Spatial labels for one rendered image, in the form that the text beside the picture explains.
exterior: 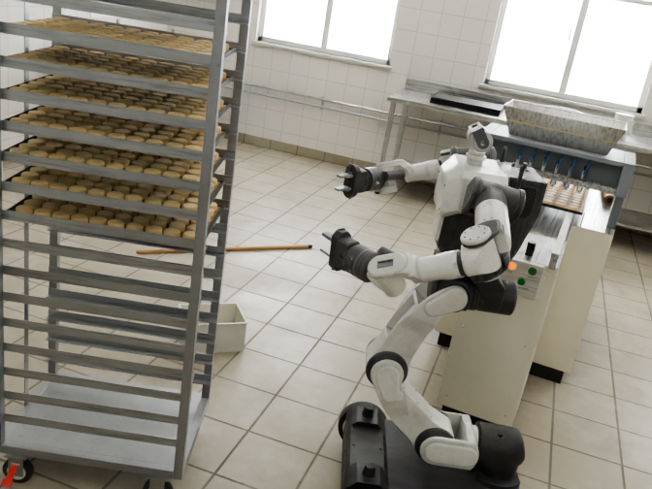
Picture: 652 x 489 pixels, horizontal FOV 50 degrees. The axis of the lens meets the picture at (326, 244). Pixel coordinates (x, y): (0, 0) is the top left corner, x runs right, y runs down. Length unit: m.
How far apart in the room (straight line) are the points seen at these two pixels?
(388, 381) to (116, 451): 0.96
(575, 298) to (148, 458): 2.15
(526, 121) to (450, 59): 3.39
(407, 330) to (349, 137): 4.91
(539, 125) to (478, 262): 1.83
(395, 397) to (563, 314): 1.47
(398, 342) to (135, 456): 0.98
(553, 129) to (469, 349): 1.14
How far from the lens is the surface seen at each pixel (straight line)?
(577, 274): 3.63
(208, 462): 2.82
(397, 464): 2.69
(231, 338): 3.47
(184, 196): 2.28
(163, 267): 2.20
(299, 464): 2.86
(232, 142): 2.47
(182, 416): 2.40
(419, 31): 6.91
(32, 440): 2.69
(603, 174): 3.59
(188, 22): 2.01
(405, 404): 2.50
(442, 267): 1.80
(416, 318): 2.34
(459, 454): 2.61
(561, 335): 3.75
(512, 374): 3.10
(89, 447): 2.64
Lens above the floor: 1.76
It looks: 21 degrees down
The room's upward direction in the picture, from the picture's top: 9 degrees clockwise
